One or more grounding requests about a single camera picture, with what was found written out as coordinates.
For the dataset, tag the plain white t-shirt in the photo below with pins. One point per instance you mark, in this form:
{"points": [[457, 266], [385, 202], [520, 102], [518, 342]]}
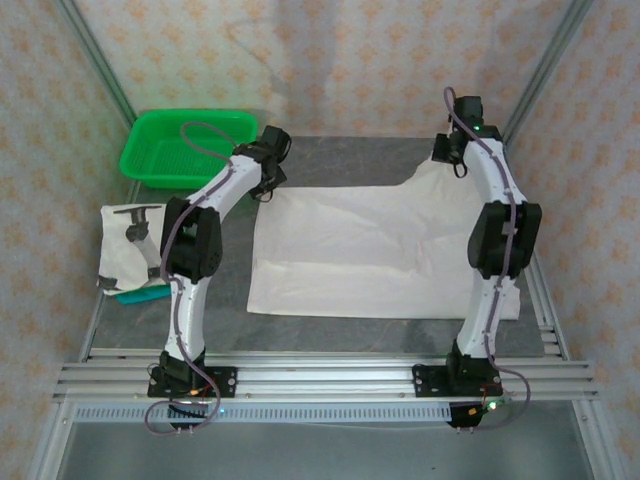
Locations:
{"points": [[350, 250]]}

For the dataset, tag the green plastic basket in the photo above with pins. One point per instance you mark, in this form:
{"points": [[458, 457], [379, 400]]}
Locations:
{"points": [[150, 160]]}

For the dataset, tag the teal t-shirt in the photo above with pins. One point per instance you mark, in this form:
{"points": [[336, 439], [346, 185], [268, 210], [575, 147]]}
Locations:
{"points": [[135, 297]]}

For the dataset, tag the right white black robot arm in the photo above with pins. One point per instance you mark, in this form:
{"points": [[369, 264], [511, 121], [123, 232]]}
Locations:
{"points": [[505, 240]]}

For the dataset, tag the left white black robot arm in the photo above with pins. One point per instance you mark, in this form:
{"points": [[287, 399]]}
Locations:
{"points": [[192, 240]]}

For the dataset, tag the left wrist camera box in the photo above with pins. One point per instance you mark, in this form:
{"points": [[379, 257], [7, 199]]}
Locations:
{"points": [[275, 140]]}

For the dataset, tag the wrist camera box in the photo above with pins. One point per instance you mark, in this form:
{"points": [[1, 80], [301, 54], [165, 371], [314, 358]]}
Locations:
{"points": [[469, 109], [275, 140]]}

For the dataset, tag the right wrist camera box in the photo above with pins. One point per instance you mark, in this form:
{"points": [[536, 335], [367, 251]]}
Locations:
{"points": [[469, 109]]}

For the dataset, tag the aluminium frame post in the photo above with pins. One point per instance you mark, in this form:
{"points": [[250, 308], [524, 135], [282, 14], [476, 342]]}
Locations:
{"points": [[545, 70], [105, 70]]}

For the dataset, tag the aluminium mounting rail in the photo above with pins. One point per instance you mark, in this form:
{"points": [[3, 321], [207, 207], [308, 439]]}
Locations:
{"points": [[325, 375]]}

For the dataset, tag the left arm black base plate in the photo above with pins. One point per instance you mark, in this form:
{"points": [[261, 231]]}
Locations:
{"points": [[225, 382]]}

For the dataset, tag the aluminium table side rail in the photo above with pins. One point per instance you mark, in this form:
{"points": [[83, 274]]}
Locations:
{"points": [[91, 340], [547, 325]]}

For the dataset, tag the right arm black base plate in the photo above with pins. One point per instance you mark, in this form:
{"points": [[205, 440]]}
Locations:
{"points": [[425, 382]]}

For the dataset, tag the aluminium frame leg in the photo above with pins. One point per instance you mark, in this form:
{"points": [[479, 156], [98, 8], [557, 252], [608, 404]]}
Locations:
{"points": [[595, 445], [47, 445]]}

